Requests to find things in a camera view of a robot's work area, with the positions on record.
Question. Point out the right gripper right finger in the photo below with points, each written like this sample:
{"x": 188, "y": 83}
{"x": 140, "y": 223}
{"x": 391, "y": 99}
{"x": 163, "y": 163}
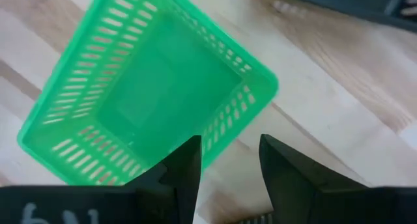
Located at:
{"x": 309, "y": 194}

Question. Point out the black plastic basket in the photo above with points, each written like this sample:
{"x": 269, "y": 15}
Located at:
{"x": 342, "y": 2}

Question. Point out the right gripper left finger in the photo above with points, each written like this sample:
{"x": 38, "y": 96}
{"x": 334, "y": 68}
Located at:
{"x": 169, "y": 191}

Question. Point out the green plastic basket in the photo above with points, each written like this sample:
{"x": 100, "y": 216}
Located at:
{"x": 163, "y": 87}

